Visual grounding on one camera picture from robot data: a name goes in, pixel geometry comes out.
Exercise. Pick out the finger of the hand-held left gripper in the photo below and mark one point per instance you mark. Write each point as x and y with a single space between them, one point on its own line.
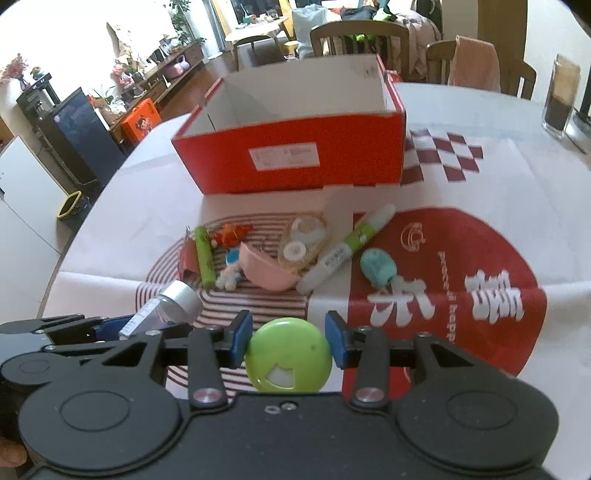
76 348
69 324

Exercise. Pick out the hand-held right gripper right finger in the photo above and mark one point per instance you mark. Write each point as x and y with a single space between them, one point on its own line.
336 344

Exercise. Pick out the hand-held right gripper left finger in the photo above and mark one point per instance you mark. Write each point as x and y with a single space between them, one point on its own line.
240 340

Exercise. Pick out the round green plastic case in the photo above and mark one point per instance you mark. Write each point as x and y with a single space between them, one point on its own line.
288 355

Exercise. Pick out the small white blue figurine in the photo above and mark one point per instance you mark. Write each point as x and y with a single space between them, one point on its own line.
228 272

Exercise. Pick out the pink plastic dish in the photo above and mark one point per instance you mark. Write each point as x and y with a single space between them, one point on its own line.
265 270

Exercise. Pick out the clear bottle with silver cap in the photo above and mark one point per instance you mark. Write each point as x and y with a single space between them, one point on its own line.
171 302

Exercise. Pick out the red cardboard box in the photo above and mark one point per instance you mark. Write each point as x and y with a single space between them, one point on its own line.
295 138

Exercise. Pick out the teal fuzzy ball toy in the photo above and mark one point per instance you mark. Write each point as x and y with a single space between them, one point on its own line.
377 267

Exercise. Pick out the green tube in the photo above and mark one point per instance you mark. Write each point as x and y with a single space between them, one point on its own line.
204 256

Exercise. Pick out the small red pouch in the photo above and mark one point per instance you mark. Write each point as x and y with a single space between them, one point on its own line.
189 259

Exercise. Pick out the white and green pen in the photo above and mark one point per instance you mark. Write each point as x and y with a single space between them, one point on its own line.
344 247

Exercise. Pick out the clear correction tape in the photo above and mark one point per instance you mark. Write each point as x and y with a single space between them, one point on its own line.
304 237

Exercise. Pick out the yellow rimmed trash bin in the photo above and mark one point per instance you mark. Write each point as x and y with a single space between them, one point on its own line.
69 205

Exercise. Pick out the white cabinet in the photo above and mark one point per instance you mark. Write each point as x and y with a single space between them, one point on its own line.
27 207

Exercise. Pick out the black mini fridge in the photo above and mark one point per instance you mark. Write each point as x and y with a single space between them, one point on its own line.
76 134

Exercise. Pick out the red and white printed tablecloth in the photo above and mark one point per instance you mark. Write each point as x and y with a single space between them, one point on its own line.
485 207

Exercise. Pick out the orange printed carton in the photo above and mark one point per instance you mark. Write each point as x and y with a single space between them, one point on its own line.
141 121

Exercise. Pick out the black water dispenser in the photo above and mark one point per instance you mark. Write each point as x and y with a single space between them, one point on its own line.
37 94

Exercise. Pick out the pink flower bouquet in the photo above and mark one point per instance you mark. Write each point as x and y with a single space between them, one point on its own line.
14 69

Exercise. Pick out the wooden tv stand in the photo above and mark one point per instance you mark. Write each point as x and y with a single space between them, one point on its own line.
171 64

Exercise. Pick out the wooden dining chair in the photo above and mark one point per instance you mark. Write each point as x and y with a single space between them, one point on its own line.
360 37
517 74

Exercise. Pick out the light wooden coffee table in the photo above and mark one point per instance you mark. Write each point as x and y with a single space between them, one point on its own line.
256 30

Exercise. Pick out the pink towel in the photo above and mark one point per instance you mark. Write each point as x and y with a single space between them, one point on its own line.
475 64

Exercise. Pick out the white plastic bag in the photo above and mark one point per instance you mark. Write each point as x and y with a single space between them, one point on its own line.
308 27

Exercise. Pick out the potted green plant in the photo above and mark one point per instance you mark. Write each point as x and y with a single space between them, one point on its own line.
184 21

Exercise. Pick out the glass with dark drink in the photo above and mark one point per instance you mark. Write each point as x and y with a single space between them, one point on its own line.
561 97

